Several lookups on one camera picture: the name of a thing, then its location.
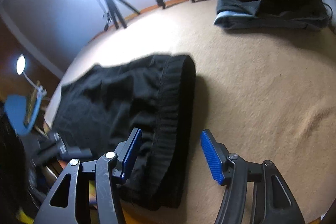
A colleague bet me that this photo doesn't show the black pants with yellow stripes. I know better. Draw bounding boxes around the black pants with yellow stripes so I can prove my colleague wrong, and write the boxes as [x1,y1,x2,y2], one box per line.
[52,55,195,210]

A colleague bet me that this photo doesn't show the blue plastic chair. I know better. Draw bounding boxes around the blue plastic chair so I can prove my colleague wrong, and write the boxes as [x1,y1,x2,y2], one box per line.
[4,94,42,136]

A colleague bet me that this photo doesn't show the white clip desk lamp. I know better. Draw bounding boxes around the white clip desk lamp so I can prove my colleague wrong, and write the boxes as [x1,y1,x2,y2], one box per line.
[15,53,48,98]

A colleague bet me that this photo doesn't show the small black tripod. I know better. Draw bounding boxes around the small black tripod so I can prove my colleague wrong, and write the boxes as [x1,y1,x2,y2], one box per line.
[104,0,141,31]

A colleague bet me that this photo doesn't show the stack of folded dark clothes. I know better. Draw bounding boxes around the stack of folded dark clothes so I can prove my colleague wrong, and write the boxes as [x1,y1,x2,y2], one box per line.
[214,0,329,30]

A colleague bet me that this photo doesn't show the black power cable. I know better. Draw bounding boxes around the black power cable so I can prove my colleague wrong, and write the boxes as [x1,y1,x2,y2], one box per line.
[92,0,113,32]

